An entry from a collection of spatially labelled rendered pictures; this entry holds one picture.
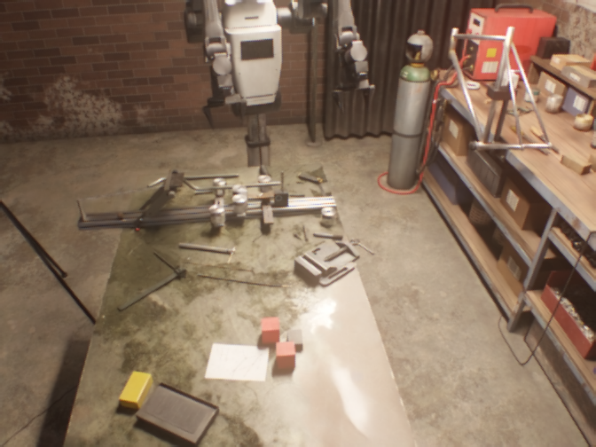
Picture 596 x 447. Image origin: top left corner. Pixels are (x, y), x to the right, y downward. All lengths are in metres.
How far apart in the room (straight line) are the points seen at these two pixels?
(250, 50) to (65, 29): 2.56
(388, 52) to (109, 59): 2.30
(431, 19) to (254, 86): 2.26
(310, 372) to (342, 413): 0.13
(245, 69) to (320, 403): 1.41
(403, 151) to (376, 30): 1.07
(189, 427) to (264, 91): 1.45
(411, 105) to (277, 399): 2.45
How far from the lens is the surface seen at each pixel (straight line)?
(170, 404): 1.16
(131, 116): 4.51
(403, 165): 3.45
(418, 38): 3.18
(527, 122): 2.85
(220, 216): 1.58
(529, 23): 3.40
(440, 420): 2.24
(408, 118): 3.30
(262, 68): 2.09
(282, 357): 1.18
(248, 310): 1.34
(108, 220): 1.74
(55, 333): 2.73
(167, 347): 1.30
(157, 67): 4.31
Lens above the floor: 1.86
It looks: 36 degrees down
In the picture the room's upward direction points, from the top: straight up
